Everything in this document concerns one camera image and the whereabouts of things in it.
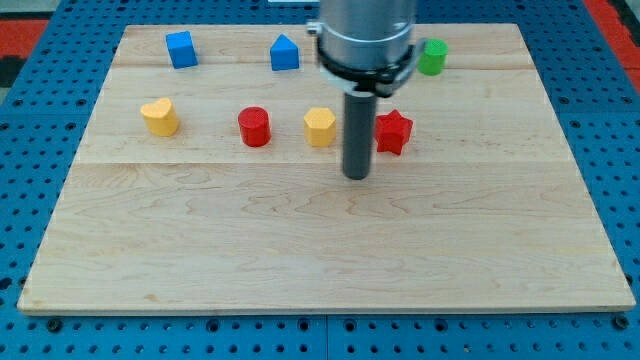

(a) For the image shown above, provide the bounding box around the green cylinder block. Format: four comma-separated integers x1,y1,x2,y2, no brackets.
417,38,449,76

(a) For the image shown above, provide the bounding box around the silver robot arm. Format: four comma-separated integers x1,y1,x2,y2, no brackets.
306,0,426,98

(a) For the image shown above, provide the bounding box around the yellow heart block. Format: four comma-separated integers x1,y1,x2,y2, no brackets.
140,98,180,137

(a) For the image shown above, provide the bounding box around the blue pentagon block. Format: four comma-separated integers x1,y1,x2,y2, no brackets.
269,34,300,71

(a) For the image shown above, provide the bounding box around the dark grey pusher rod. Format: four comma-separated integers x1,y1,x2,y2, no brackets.
342,93,377,180

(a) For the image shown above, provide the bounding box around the red star block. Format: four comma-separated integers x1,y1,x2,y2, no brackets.
374,109,413,156

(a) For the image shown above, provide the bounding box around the blue cube block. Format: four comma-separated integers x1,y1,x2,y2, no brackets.
165,31,198,69

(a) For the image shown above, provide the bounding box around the yellow hexagon block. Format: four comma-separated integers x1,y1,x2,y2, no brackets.
303,107,336,147

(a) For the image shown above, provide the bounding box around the light wooden board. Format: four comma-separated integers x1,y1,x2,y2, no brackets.
18,24,636,316

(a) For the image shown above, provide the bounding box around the red cylinder block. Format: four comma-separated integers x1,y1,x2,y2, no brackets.
238,106,271,147

